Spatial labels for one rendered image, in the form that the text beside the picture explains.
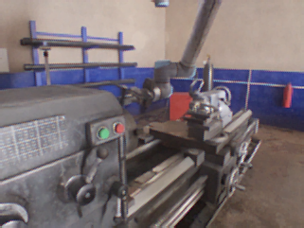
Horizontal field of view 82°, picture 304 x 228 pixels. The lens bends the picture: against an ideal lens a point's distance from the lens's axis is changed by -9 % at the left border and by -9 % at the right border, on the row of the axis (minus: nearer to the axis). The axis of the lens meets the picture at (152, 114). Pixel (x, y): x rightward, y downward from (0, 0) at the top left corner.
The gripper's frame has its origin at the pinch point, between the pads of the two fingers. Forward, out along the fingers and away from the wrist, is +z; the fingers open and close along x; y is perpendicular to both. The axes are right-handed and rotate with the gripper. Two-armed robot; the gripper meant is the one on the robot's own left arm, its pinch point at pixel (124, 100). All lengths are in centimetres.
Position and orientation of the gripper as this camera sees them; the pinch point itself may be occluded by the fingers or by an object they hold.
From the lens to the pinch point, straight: 90.1
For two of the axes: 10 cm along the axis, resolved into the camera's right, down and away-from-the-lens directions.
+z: -6.5, 2.3, -7.2
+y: -2.2, 8.5, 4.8
